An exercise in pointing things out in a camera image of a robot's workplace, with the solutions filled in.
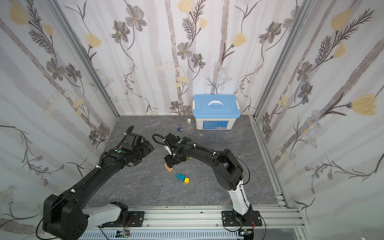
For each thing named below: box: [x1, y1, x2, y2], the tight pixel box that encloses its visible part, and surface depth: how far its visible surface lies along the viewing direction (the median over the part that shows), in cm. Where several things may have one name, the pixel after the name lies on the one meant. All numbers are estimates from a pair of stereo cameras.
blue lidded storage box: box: [192, 94, 241, 130], surface depth 106 cm
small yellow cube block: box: [184, 177, 191, 185], surface depth 88 cm
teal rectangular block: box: [176, 173, 186, 182], surface depth 89 cm
